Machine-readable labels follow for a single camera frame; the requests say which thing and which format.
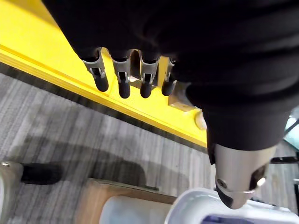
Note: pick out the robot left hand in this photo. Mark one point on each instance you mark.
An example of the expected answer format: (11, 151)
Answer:
(210, 46)

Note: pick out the white round shelf cap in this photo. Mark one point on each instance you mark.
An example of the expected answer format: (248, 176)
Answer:
(200, 121)

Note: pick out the pale green bin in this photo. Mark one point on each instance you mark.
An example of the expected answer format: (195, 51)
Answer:
(293, 130)

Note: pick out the black metal bar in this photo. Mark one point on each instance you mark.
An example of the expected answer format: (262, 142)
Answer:
(286, 159)

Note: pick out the white plastic housing blue label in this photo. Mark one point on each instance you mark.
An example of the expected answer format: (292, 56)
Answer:
(194, 206)

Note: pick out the brown cardboard box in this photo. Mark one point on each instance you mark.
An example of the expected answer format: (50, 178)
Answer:
(92, 198)

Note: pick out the dark robot foot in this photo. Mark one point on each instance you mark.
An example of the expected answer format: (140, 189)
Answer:
(42, 173)

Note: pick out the silver robot leg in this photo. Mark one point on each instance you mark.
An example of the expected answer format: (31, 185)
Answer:
(8, 186)

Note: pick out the grey metal shelf bracket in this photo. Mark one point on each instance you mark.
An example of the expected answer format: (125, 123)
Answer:
(181, 103)

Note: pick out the black frame piece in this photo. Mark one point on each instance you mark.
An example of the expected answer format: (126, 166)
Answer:
(296, 187)

